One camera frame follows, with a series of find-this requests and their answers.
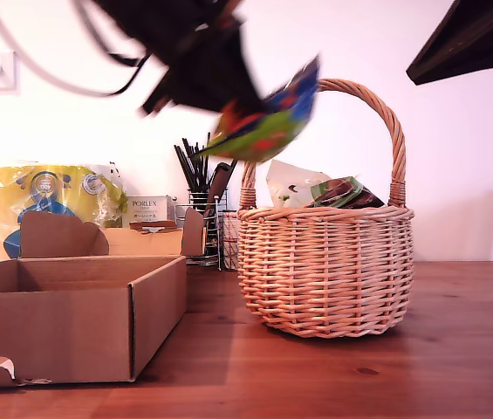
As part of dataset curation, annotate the black drinking straws bundle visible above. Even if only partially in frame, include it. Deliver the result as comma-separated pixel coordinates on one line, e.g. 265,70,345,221
174,133,247,193

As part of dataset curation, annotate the brown cardboard box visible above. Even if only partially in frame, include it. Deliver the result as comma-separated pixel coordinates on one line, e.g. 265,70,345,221
0,207,207,389

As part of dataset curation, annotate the white Porlex box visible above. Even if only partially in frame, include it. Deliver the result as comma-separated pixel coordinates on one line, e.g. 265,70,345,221
126,195,177,224

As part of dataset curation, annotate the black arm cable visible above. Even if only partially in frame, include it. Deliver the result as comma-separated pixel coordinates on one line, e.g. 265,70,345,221
0,0,149,98

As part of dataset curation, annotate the white Galaxy truffle eggs bag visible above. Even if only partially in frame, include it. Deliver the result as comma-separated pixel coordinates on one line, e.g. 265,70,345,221
265,159,387,210

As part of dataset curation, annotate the blue Terry's mini eggs bag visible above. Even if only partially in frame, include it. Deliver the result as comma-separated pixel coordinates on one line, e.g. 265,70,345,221
193,54,322,165

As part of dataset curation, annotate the yellow paper towel pack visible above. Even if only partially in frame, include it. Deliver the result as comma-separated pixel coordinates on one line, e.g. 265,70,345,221
0,161,128,268

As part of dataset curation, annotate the woven wicker basket with handle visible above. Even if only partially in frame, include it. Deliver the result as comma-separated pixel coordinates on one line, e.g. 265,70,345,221
236,78,416,340

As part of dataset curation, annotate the dark brown utensil handle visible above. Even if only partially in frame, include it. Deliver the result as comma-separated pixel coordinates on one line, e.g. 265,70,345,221
206,161,234,206

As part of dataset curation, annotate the small wire mesh container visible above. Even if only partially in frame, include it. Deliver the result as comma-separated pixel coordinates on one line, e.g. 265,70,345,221
221,209,241,271

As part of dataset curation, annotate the chrome wire utensil holder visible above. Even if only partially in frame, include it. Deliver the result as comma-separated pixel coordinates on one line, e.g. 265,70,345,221
175,187,230,268

